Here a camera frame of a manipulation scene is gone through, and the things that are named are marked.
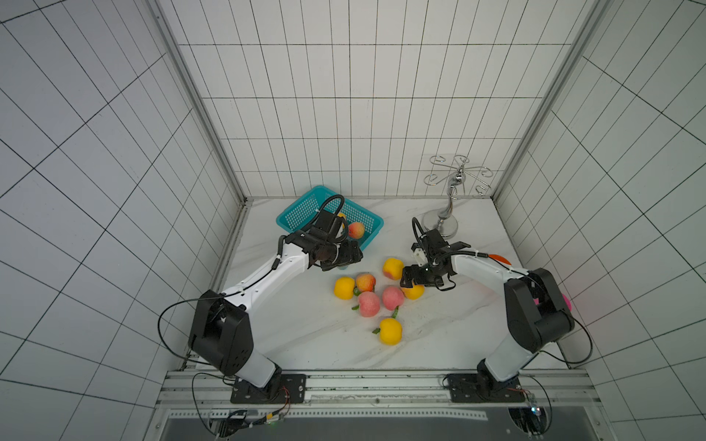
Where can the pink peach left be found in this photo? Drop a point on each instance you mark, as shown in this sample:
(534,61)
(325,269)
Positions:
(368,304)

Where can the yellow peach top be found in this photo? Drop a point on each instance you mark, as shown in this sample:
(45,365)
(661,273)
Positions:
(393,268)

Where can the orange red peach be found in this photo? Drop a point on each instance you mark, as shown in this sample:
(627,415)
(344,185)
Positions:
(356,230)
(364,283)

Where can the pink peach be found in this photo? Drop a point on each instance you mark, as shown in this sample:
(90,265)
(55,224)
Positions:
(392,298)
(368,304)

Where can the teal plastic basket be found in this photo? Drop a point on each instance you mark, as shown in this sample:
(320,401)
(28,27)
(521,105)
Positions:
(302,210)

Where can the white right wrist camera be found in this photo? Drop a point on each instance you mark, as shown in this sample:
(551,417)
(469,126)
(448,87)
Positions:
(420,256)

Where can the silver metal cup rack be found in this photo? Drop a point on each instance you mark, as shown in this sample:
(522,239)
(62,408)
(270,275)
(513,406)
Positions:
(458,171)

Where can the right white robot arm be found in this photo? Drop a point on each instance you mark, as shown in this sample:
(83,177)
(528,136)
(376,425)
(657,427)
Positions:
(536,311)

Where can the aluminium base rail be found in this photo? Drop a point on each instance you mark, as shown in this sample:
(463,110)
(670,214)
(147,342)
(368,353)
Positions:
(205,396)

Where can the pink peach right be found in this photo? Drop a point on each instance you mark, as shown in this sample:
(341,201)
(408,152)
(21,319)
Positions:
(392,298)

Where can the yellow peach red spot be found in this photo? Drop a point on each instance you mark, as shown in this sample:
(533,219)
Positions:
(414,293)

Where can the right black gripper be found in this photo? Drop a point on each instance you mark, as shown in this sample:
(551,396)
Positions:
(422,276)

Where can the orange plastic bowl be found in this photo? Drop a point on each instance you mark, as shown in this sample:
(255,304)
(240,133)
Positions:
(501,259)

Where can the pink plastic goblet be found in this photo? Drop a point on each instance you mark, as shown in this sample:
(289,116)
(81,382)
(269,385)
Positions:
(548,305)

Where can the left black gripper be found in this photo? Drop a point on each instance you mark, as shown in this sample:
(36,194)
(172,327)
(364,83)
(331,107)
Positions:
(350,255)

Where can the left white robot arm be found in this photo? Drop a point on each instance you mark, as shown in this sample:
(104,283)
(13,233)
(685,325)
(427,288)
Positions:
(221,331)

